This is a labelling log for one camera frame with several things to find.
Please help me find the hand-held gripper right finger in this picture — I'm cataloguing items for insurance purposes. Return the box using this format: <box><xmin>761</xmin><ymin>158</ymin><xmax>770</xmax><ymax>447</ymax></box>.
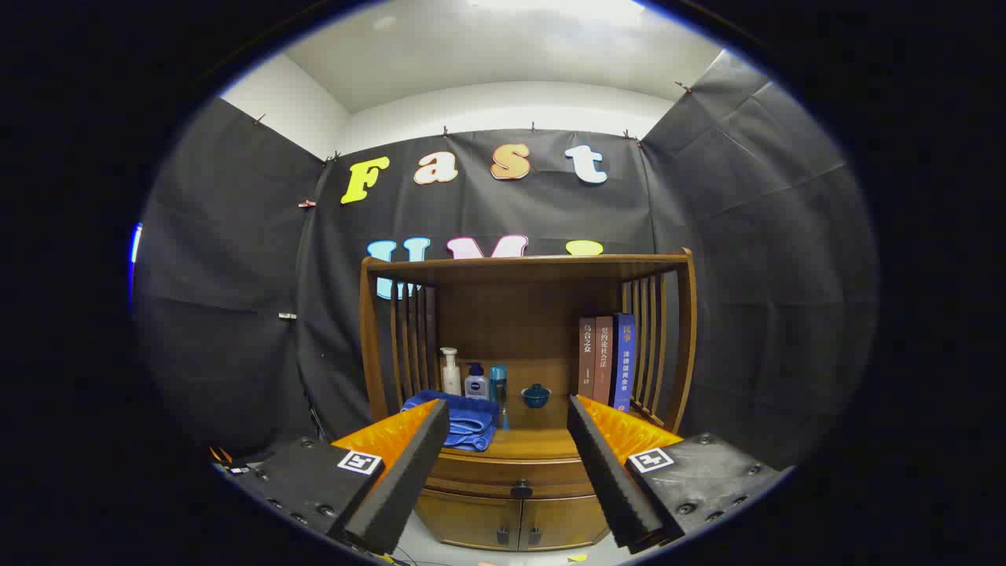
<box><xmin>567</xmin><ymin>395</ymin><xmax>793</xmax><ymax>554</ymax></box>

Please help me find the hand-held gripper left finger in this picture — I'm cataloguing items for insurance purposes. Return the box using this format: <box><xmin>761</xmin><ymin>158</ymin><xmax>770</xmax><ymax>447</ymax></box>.
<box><xmin>214</xmin><ymin>398</ymin><xmax>451</xmax><ymax>556</ymax></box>

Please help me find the wooden drawer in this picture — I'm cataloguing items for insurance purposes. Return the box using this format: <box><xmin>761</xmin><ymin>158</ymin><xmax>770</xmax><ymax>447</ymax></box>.
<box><xmin>424</xmin><ymin>454</ymin><xmax>600</xmax><ymax>501</ymax></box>

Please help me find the wooden cabinet door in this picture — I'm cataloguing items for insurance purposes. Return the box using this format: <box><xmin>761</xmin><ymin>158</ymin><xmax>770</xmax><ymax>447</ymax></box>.
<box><xmin>415</xmin><ymin>489</ymin><xmax>523</xmax><ymax>551</ymax></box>
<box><xmin>519</xmin><ymin>495</ymin><xmax>612</xmax><ymax>549</ymax></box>

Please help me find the wooden countertop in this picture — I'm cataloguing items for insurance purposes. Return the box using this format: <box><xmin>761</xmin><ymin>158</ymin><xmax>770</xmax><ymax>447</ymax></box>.
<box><xmin>440</xmin><ymin>402</ymin><xmax>669</xmax><ymax>461</ymax></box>

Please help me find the wooden cabinet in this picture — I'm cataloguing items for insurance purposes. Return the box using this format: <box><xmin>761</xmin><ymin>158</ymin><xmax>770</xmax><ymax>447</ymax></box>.
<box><xmin>360</xmin><ymin>248</ymin><xmax>699</xmax><ymax>553</ymax></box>

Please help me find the folded blue towel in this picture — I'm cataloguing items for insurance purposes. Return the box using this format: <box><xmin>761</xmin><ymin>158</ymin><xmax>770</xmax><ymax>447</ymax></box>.
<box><xmin>401</xmin><ymin>390</ymin><xmax>501</xmax><ymax>452</ymax></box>

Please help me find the blue book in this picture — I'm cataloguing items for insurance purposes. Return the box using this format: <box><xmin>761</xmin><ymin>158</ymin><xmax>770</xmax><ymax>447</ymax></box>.
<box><xmin>612</xmin><ymin>314</ymin><xmax>637</xmax><ymax>413</ymax></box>

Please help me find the reddish brown book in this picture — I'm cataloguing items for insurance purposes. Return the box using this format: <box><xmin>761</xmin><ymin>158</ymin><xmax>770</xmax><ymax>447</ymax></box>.
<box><xmin>593</xmin><ymin>316</ymin><xmax>615</xmax><ymax>406</ymax></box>

